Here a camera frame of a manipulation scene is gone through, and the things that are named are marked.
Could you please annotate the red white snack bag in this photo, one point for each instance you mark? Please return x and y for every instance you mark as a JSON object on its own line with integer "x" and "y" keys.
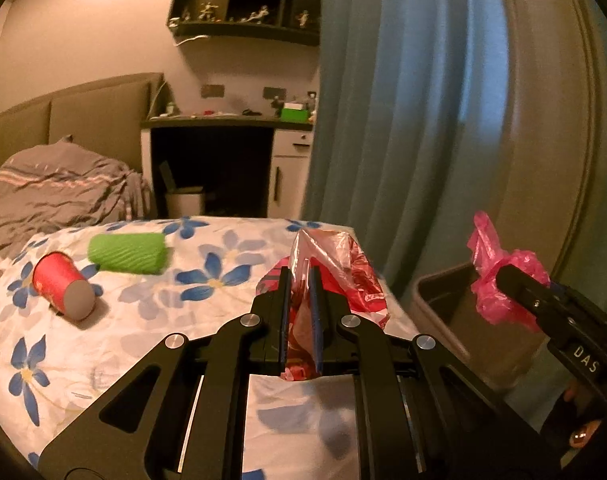
{"x": 345, "y": 270}

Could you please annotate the red paper cup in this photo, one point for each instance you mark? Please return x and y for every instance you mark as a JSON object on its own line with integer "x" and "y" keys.
{"x": 57, "y": 279}

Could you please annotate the person's hand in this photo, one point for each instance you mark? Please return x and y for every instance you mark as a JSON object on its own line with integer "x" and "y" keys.
{"x": 574, "y": 394}

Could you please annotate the grey upholstered headboard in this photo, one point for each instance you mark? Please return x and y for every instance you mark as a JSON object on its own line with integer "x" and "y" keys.
{"x": 104, "y": 116}

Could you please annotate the grey striped blanket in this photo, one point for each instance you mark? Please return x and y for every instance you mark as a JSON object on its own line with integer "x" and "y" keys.
{"x": 51, "y": 187}

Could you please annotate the blue curtain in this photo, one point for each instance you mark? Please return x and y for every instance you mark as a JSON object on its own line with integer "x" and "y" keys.
{"x": 407, "y": 140}

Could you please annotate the green box on desk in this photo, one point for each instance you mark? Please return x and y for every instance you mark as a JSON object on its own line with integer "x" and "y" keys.
{"x": 294, "y": 112}

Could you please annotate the green foam roll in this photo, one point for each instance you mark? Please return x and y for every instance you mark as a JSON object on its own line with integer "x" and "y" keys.
{"x": 134, "y": 253}

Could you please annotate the floral bed sheet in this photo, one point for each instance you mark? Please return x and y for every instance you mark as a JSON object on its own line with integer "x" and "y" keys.
{"x": 52, "y": 369}

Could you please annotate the dark wall shelf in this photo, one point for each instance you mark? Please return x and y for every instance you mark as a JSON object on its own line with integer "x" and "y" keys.
{"x": 295, "y": 21}

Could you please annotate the pink plastic bag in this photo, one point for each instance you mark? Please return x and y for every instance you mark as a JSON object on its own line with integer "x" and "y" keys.
{"x": 507, "y": 282}

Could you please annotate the white drawer cabinet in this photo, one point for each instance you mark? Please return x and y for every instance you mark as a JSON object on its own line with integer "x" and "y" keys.
{"x": 290, "y": 162}

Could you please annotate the dark desk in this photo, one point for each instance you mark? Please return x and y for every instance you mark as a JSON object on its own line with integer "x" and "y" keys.
{"x": 228, "y": 156}

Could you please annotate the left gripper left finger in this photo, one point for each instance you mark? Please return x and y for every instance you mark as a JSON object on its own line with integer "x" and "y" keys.
{"x": 179, "y": 413}

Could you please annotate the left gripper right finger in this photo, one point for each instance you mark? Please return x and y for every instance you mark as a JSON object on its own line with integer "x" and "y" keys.
{"x": 421, "y": 414}

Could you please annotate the small white bin under desk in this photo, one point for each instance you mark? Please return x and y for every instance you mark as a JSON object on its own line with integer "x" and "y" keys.
{"x": 181, "y": 202}

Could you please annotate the brown trash bin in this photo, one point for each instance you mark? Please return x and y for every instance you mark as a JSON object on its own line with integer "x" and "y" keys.
{"x": 444, "y": 307}

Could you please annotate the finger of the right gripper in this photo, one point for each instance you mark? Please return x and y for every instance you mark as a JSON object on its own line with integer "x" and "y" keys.
{"x": 577, "y": 331}

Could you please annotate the beige curtain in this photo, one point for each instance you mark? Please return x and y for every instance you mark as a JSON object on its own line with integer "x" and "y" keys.
{"x": 553, "y": 178}

